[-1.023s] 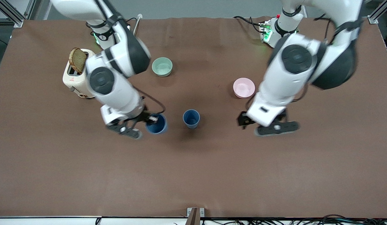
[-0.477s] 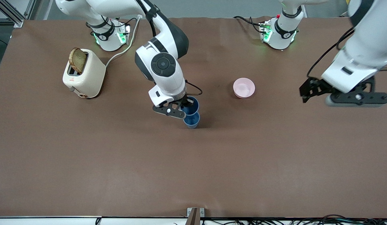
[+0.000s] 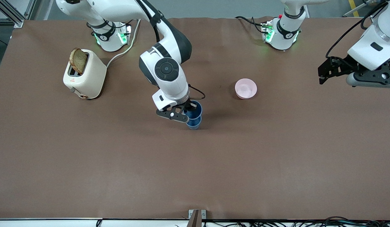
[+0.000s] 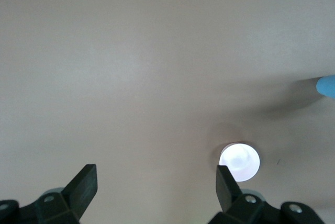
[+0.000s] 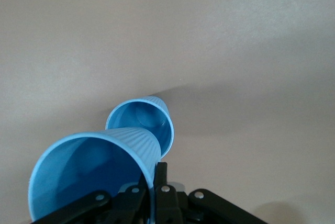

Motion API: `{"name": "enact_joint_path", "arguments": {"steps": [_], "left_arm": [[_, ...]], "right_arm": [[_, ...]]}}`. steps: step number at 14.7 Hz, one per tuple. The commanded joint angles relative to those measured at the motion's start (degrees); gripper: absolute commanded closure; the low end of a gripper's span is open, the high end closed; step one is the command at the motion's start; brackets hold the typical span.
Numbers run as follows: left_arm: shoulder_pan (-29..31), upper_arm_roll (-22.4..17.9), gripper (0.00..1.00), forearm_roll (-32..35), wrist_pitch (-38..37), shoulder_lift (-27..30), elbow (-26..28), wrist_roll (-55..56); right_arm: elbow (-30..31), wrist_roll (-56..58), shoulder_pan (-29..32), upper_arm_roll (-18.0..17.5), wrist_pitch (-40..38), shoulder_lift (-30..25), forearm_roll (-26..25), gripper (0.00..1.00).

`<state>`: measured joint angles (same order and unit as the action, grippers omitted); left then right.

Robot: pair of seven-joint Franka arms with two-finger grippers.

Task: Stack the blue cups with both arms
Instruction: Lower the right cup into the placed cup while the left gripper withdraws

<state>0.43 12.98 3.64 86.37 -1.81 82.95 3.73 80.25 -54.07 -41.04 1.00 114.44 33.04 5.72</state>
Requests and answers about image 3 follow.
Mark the metal table edge bracket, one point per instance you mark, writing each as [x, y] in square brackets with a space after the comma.
[191, 214]

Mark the brown bread slice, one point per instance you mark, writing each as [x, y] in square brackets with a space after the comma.
[78, 60]

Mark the cream white toaster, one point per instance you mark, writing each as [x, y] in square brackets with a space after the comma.
[89, 78]

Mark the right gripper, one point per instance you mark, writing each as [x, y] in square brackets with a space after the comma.
[189, 105]

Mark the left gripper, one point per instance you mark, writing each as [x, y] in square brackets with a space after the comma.
[346, 64]

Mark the aluminium frame profile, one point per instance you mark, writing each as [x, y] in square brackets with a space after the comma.
[360, 9]
[12, 12]

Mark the blue plastic cup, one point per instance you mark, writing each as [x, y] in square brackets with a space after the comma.
[194, 125]
[197, 111]

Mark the brown table cover sheet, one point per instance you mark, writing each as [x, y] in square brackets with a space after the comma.
[195, 173]

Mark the brown post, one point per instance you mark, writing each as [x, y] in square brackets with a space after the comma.
[195, 220]

